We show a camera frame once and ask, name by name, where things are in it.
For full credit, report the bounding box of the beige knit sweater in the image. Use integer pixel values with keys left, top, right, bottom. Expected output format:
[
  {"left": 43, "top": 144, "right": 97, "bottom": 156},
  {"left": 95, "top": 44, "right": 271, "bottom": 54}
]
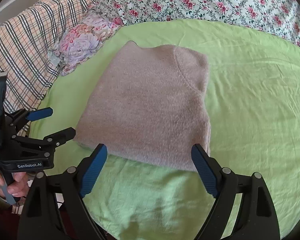
[{"left": 75, "top": 41, "right": 211, "bottom": 171}]

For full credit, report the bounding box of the person's left hand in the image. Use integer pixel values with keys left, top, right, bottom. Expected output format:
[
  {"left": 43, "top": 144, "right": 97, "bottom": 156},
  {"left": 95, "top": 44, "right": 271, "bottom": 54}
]
[{"left": 0, "top": 171, "right": 30, "bottom": 199}]

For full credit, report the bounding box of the plaid checked blanket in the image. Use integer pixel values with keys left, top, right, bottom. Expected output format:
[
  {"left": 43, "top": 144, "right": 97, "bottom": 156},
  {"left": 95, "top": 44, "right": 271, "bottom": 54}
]
[{"left": 0, "top": 0, "right": 95, "bottom": 113}]

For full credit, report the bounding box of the pink purple floral pillow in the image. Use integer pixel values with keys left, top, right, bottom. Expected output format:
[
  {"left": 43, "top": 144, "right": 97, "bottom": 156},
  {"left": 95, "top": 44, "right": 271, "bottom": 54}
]
[{"left": 47, "top": 9, "right": 123, "bottom": 76}]

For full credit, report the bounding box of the light green bed sheet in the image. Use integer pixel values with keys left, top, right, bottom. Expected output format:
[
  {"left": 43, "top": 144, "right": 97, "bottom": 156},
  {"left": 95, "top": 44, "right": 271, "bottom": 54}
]
[{"left": 30, "top": 20, "right": 300, "bottom": 239}]

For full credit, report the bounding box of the rose floral quilt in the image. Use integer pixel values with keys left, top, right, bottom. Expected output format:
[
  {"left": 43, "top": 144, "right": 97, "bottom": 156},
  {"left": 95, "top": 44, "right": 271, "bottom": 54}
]
[{"left": 96, "top": 0, "right": 300, "bottom": 47}]

